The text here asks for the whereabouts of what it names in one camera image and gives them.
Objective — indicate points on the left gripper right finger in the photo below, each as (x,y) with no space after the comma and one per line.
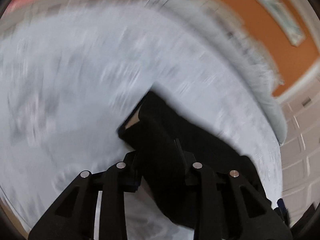
(223,197)

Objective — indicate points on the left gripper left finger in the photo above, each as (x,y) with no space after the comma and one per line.
(72,214)

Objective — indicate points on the black pants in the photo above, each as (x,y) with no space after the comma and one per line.
(151,130)

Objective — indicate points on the grey folded duvet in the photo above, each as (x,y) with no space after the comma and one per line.
(208,19)

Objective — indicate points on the framed wall picture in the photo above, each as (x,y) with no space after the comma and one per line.
(280,13)

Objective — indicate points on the butterfly pattern bed sheet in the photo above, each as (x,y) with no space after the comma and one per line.
(71,75)

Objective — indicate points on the white wardrobe doors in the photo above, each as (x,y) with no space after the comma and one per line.
(300,155)

